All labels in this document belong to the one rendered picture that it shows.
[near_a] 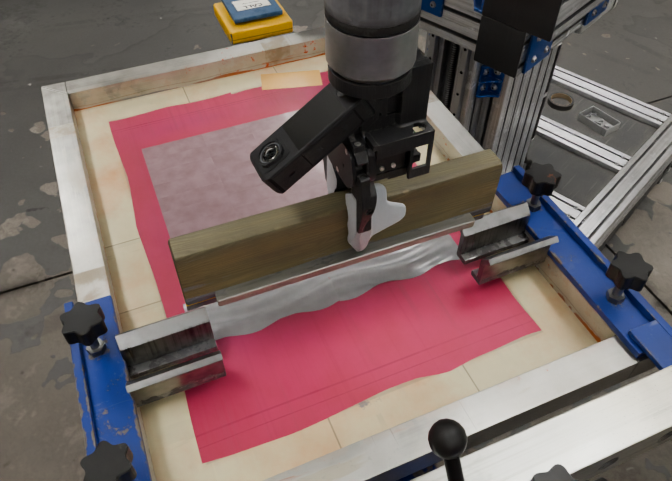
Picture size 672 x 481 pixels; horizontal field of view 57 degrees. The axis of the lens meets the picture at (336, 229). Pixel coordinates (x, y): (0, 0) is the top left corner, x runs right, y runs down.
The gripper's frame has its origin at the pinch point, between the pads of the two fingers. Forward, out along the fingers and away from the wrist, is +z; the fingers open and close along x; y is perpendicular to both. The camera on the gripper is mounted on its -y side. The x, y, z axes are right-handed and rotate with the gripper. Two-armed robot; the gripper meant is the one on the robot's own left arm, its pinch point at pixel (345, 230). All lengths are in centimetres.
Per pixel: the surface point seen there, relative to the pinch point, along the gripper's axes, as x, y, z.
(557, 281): -7.9, 25.2, 12.1
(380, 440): -18.5, -4.2, 10.1
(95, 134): 46, -23, 14
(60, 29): 270, -35, 109
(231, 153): 33.0, -4.6, 13.6
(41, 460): 48, -63, 109
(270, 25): 68, 14, 14
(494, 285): -4.5, 18.7, 13.7
